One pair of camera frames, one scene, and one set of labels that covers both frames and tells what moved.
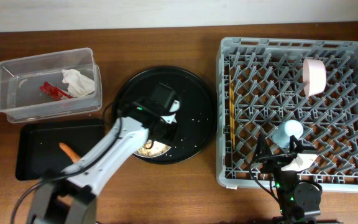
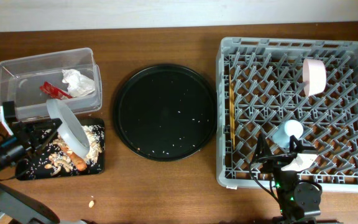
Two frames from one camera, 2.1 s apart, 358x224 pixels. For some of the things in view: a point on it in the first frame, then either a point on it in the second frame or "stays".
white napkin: [79, 85] stays
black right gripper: [276, 162] stays
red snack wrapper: [53, 93] stays
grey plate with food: [151, 149] -> [69, 130]
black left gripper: [161, 126] -> [22, 130]
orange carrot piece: [73, 157] stays
